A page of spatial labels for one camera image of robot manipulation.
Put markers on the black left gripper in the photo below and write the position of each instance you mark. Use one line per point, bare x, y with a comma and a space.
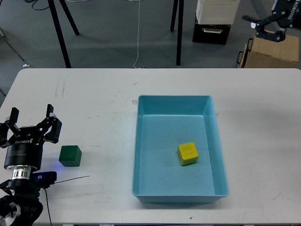
25, 145

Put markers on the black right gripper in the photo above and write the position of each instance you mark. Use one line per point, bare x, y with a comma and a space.
287, 13

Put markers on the green wooden block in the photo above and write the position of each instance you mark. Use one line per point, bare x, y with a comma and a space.
70, 156

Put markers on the yellow wooden block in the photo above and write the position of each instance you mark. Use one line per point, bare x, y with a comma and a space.
187, 153

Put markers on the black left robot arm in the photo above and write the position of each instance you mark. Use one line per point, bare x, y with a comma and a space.
21, 206

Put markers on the wooden plywood box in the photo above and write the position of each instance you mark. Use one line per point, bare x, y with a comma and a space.
260, 53

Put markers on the white appliance box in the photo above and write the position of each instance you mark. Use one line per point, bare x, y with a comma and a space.
216, 11

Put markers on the light blue plastic box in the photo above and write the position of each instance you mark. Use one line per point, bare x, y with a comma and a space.
163, 123

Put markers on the black storage crate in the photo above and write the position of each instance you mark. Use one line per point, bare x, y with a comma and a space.
211, 33

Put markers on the black right stand legs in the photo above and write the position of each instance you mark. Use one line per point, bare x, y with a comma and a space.
178, 9

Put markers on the black stand legs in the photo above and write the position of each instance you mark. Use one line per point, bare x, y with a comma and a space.
178, 9
58, 29

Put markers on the black left stand legs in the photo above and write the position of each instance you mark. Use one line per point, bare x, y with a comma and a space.
58, 29

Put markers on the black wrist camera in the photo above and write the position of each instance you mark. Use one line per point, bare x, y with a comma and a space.
44, 179

